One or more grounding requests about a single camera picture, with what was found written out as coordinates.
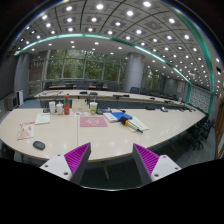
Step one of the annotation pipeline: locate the white plastic jar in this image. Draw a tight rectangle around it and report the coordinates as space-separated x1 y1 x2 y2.
56 102 63 115

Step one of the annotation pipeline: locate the white paper document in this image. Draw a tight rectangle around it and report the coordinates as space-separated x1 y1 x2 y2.
35 113 50 125

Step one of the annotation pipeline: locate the red and white booklet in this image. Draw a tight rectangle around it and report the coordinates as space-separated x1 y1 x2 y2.
17 122 35 140

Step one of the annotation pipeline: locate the blue book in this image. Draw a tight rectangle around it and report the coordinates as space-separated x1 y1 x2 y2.
111 112 132 121

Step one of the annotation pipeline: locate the white cup with lid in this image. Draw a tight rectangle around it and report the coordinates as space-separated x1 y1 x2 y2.
90 102 98 115

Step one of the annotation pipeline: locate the rear conference table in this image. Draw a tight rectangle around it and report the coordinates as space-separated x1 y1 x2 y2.
35 90 185 106

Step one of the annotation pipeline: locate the long white conference table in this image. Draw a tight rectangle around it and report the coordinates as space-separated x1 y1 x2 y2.
0 109 204 162

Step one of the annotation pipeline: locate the red tall bottle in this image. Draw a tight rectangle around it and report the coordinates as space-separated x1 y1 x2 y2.
64 94 70 115

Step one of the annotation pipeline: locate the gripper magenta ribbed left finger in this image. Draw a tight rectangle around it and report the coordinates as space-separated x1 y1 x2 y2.
41 143 91 185

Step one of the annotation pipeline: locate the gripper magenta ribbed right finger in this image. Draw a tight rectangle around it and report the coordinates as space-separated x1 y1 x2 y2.
132 144 180 185

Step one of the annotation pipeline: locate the dark grey computer mouse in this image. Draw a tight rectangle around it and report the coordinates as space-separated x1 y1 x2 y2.
33 141 45 150

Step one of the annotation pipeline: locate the white paper cup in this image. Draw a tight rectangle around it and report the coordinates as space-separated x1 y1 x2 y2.
49 101 55 114

